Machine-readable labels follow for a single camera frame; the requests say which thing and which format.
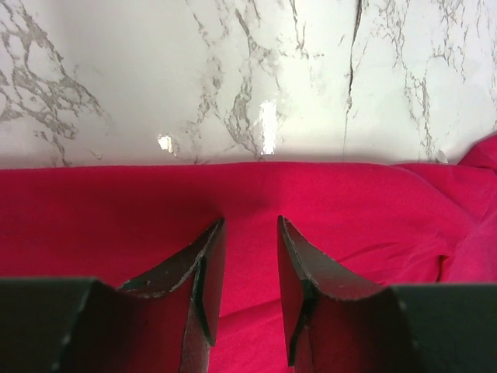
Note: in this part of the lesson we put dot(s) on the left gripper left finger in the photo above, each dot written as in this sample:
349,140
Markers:
163,320

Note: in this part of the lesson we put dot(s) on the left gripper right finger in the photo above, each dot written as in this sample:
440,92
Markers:
335,320

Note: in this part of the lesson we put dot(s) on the red t shirt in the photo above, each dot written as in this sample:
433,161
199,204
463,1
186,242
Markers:
412,223

